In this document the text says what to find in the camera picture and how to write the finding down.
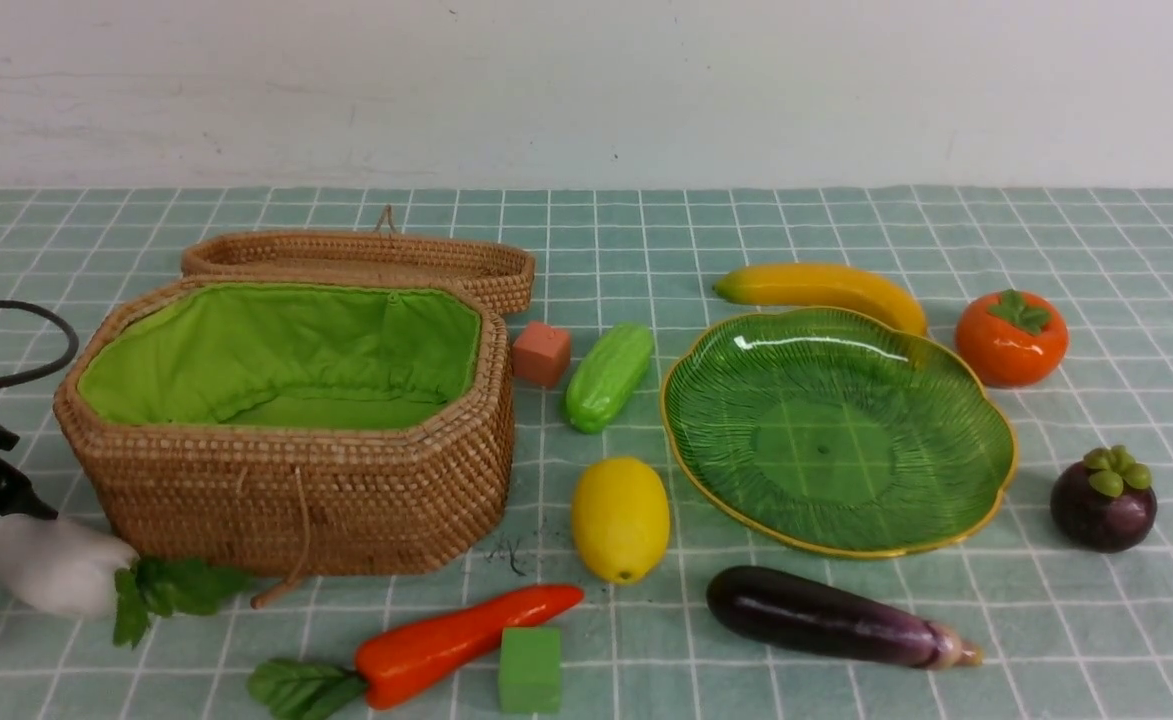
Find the white radish with green leaves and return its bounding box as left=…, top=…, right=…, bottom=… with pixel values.
left=0, top=514, right=252, bottom=650

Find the orange carrot with green leaves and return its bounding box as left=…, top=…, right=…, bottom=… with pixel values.
left=246, top=584, right=585, bottom=719

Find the yellow lemon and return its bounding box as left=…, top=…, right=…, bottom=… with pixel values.
left=569, top=456, right=670, bottom=585

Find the dark purple eggplant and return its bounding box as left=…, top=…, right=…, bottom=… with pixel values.
left=705, top=565, right=984, bottom=671

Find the yellow banana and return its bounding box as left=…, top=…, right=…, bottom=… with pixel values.
left=711, top=263, right=929, bottom=337

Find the orange persimmon green calyx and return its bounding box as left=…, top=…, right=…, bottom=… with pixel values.
left=952, top=288, right=1070, bottom=388

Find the purple mangosteen green calyx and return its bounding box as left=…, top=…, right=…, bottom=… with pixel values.
left=1049, top=444, right=1158, bottom=553

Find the woven wicker basket green lining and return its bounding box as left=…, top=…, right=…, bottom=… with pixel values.
left=54, top=276, right=516, bottom=577

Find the green foam cube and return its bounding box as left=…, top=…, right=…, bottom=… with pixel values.
left=499, top=626, right=563, bottom=715

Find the woven wicker basket lid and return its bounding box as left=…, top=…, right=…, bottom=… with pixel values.
left=182, top=206, right=536, bottom=315

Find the green checkered tablecloth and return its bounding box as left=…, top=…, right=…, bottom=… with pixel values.
left=0, top=186, right=1173, bottom=719

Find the green leaf-shaped glass plate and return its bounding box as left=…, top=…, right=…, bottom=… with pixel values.
left=660, top=307, right=1021, bottom=561

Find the black cable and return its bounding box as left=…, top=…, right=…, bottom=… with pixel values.
left=0, top=300, right=80, bottom=395

